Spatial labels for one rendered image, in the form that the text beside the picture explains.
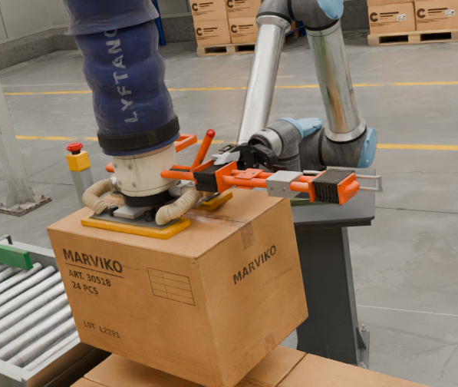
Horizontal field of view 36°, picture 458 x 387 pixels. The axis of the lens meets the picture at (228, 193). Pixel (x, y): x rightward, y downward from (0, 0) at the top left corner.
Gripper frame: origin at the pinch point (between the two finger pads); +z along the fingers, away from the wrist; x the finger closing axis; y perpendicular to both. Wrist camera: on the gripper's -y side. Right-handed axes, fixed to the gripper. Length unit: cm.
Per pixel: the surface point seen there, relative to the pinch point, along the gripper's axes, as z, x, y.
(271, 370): -7, -66, 1
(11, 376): 35, -60, 71
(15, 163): -161, -84, 345
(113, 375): 16, -66, 46
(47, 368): 27, -60, 62
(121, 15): 5.6, 42.9, 18.0
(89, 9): 11, 46, 24
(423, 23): -700, -97, 247
